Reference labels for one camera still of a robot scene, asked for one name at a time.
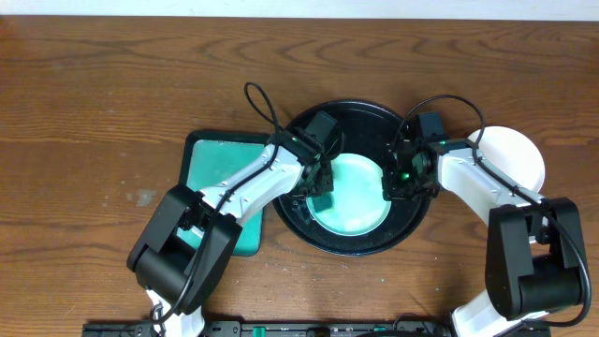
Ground green yellow sponge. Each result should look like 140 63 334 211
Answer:
311 193 334 213

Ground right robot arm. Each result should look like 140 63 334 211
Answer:
383 138 592 336

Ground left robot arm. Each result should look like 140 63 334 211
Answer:
126 131 345 336

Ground green rectangular water tray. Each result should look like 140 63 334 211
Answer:
176 130 270 256

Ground mint green plate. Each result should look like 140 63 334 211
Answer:
307 154 391 237

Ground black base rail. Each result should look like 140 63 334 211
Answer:
81 319 551 337

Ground round black tray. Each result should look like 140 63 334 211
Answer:
273 100 431 256

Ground pale pink plate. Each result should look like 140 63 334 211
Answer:
478 126 546 192

